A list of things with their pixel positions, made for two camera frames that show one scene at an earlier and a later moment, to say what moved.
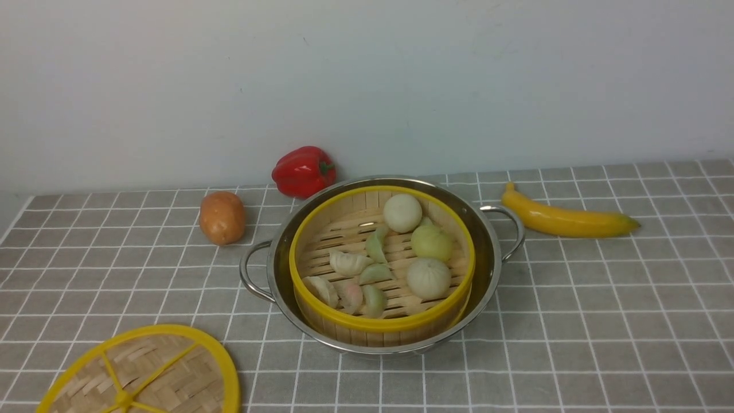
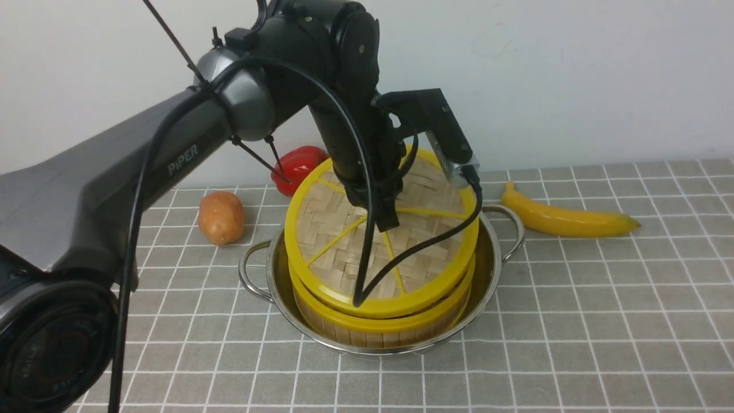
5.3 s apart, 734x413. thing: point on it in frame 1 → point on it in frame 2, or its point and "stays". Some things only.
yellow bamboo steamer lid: x=162 y=369 → x=324 y=237
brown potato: x=222 y=217 stays
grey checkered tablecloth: x=640 y=321 stays
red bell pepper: x=303 y=172 stays
